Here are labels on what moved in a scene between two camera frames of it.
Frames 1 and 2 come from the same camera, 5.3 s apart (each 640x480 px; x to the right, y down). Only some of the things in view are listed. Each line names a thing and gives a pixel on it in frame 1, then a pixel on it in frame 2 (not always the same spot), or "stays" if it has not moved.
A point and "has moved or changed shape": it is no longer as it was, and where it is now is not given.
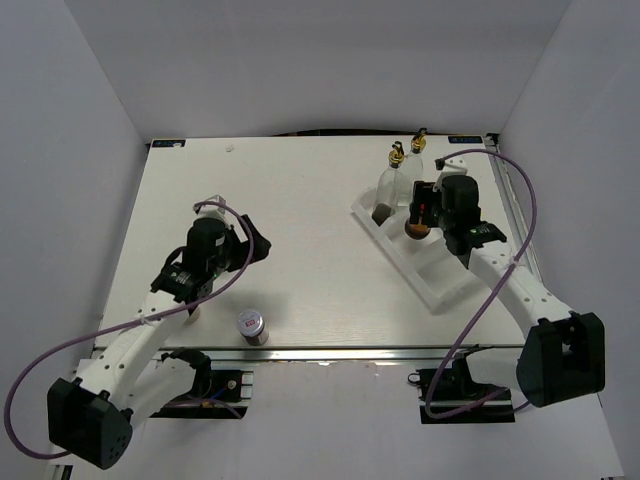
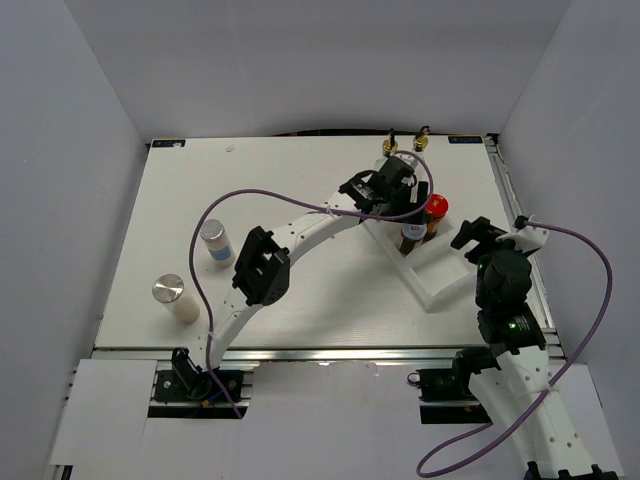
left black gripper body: (236, 252) → (399, 203)
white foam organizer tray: (439, 277) stays
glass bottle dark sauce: (389, 186) has moved or changed shape
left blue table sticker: (169, 143) stays
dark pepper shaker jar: (252, 327) → (411, 234)
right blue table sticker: (465, 139) stays
